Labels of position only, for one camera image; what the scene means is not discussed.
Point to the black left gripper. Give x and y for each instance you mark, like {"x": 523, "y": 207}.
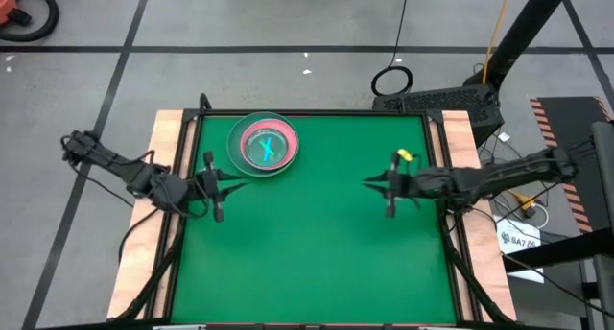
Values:
{"x": 206, "y": 186}

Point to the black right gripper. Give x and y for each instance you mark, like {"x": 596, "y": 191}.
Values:
{"x": 412, "y": 186}

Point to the transparent green plate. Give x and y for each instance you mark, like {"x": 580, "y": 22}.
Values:
{"x": 261, "y": 144}

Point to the opaque pink plate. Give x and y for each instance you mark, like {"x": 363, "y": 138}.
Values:
{"x": 266, "y": 123}

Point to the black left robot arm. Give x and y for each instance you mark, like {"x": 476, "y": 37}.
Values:
{"x": 120, "y": 164}

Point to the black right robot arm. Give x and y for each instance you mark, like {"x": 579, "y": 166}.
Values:
{"x": 503, "y": 174}

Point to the large light green plate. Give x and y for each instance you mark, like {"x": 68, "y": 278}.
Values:
{"x": 263, "y": 176}

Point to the yellow gripper tag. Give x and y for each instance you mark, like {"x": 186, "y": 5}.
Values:
{"x": 404, "y": 155}

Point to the green table mat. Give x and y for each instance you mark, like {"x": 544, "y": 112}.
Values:
{"x": 297, "y": 253}

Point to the black perforated computer case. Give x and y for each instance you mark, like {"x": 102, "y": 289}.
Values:
{"x": 446, "y": 100}

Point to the small white tag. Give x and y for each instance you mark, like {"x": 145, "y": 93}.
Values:
{"x": 503, "y": 137}

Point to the yellow plug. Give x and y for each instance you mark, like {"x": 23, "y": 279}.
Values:
{"x": 525, "y": 201}

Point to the white printed paper sheet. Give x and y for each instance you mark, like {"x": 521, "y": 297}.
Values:
{"x": 520, "y": 229}

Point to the black diagonal beam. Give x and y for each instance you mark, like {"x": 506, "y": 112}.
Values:
{"x": 551, "y": 253}

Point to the black hazard-striped platform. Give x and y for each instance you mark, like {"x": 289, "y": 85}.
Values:
{"x": 571, "y": 119}

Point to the thick black pole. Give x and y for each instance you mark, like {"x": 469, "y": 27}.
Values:
{"x": 527, "y": 28}

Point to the orange vacuum cleaner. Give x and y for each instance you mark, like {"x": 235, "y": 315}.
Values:
{"x": 6, "y": 6}

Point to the black metal table frame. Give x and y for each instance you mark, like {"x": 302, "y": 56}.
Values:
{"x": 336, "y": 112}

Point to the grey metal post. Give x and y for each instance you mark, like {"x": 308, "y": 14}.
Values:
{"x": 605, "y": 176}

